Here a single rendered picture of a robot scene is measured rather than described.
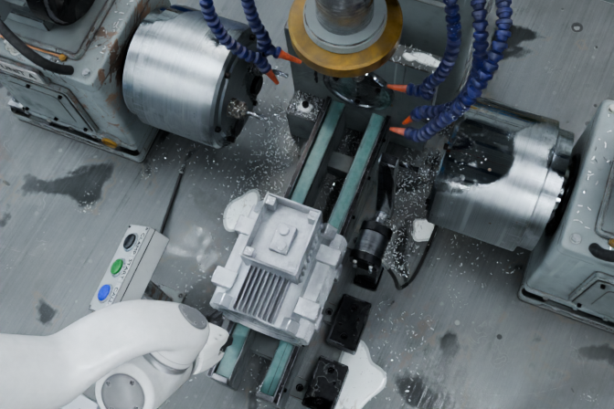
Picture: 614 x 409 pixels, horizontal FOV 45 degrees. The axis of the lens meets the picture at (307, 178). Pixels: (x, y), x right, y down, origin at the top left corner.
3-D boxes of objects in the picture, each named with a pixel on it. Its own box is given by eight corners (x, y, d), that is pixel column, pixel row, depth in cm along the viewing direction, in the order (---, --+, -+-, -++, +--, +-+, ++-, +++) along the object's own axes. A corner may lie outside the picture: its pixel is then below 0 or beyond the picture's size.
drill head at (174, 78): (140, 26, 169) (104, -45, 146) (289, 75, 162) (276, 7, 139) (89, 120, 161) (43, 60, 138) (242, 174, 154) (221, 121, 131)
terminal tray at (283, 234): (269, 204, 134) (265, 191, 127) (325, 225, 132) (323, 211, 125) (243, 266, 130) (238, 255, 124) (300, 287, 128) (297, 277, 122)
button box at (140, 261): (150, 235, 141) (128, 222, 138) (171, 238, 136) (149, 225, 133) (108, 319, 135) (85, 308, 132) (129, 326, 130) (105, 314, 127)
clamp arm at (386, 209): (379, 203, 141) (383, 147, 118) (394, 207, 141) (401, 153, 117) (373, 219, 140) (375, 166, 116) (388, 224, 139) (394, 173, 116)
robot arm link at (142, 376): (163, 315, 107) (128, 361, 109) (118, 346, 94) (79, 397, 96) (206, 353, 106) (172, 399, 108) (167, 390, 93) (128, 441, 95)
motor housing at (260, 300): (259, 224, 149) (246, 190, 132) (348, 256, 145) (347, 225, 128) (218, 317, 143) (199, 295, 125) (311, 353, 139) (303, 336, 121)
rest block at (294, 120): (299, 111, 171) (295, 87, 160) (327, 121, 170) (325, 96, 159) (290, 134, 169) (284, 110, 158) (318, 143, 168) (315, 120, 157)
